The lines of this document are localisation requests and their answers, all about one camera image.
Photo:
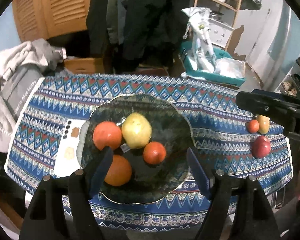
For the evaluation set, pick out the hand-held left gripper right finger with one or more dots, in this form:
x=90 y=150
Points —
x=200 y=175

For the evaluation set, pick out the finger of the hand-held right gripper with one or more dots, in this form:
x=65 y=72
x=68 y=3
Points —
x=265 y=108
x=270 y=93

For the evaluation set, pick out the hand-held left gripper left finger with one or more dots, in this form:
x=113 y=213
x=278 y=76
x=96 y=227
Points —
x=100 y=172

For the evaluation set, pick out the green-yellow pear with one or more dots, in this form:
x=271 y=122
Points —
x=263 y=126

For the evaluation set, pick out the large orange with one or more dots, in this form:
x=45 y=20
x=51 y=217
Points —
x=118 y=171
x=106 y=135

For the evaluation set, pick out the small orange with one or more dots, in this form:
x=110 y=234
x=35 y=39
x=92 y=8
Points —
x=154 y=153
x=253 y=126

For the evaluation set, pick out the red apple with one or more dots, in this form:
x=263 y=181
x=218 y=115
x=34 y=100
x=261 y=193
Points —
x=261 y=147

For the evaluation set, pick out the dark glass bowl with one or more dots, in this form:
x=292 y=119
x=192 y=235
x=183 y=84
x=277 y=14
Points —
x=170 y=135

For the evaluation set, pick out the green yellow apple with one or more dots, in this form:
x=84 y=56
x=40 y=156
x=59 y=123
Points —
x=136 y=130

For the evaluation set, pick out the group of assorted shoes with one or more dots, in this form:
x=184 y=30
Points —
x=288 y=86

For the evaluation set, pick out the white smartphone with stickers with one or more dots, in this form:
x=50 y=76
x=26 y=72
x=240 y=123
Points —
x=65 y=165

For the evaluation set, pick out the teal box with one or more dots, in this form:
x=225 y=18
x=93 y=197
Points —
x=227 y=81

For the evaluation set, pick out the clear plastic bag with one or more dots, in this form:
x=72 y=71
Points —
x=230 y=67

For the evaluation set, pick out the white door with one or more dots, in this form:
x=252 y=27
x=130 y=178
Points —
x=277 y=30

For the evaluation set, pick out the white plastic basket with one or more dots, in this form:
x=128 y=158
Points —
x=221 y=33

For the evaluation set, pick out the blue patterned tablecloth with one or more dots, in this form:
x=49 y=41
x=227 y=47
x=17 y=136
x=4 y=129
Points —
x=52 y=100

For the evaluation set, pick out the white printed bag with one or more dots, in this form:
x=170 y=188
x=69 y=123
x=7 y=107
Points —
x=200 y=42

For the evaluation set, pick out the steel pot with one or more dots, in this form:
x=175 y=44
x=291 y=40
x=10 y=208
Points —
x=216 y=15

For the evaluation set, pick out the olive green bag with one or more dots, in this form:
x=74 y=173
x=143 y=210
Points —
x=247 y=1

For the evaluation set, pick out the wooden shelf unit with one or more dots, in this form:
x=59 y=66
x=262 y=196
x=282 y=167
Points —
x=215 y=1

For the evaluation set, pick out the flattened cardboard box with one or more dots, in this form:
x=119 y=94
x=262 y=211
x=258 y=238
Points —
x=152 y=70

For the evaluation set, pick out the grey printed shirt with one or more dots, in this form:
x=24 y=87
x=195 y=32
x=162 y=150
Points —
x=17 y=85

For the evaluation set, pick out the grey sweatshirt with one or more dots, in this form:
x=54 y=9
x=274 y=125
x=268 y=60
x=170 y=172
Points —
x=43 y=52

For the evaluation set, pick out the black winter coat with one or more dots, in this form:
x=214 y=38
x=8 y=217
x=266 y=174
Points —
x=152 y=17

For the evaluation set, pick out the pile of grey white clothes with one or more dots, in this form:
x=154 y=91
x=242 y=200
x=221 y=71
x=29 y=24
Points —
x=5 y=55

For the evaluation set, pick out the dark thin jacket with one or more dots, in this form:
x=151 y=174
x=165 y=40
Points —
x=97 y=17

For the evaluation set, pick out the grey jacket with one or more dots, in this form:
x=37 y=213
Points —
x=116 y=12

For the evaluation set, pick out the wooden louvered wardrobe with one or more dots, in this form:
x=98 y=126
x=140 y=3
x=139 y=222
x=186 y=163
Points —
x=62 y=5

